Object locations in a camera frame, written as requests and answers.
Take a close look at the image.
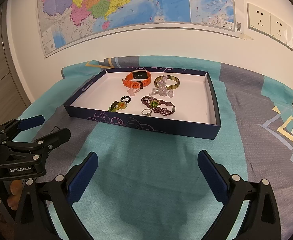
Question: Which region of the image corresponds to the white wall socket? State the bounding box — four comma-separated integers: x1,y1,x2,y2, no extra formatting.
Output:
247,2,271,35
269,14,288,46

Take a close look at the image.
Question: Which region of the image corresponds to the orange smartwatch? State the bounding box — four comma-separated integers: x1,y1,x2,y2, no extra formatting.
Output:
122,70,152,88

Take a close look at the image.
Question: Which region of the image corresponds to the pink translucent charm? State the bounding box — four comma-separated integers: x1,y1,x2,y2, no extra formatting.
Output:
126,82,141,97

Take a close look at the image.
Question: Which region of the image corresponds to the teal and grey printed blanket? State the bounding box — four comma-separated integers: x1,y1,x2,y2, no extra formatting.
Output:
16,55,293,240

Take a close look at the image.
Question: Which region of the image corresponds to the green mottled bangle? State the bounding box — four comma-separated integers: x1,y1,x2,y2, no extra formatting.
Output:
154,74,181,90

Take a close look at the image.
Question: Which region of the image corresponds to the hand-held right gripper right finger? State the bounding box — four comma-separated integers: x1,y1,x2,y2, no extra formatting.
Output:
197,150,281,240

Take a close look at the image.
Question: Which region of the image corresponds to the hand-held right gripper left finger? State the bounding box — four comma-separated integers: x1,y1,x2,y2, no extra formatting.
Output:
14,151,98,240

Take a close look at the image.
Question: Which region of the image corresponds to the small white wall plate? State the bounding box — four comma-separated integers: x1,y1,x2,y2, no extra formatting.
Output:
286,25,293,54

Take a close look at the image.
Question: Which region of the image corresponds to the person's left hand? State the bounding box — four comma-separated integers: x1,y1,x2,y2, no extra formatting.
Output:
0,180,23,207

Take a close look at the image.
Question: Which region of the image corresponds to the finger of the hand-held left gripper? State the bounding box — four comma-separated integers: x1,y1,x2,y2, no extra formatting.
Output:
3,127,71,172
0,115,45,143

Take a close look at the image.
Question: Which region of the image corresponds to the purple beaded bracelet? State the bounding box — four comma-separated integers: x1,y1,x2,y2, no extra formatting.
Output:
141,95,176,117

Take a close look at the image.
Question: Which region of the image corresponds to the dark blue cardboard box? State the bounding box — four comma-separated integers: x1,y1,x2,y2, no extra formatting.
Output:
63,66,221,140

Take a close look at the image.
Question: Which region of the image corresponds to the colourful wall map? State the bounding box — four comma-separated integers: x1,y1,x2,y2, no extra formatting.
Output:
36,0,244,58

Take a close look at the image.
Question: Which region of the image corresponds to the clear crystal bead bracelet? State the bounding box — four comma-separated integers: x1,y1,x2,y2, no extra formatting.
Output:
150,75,174,98

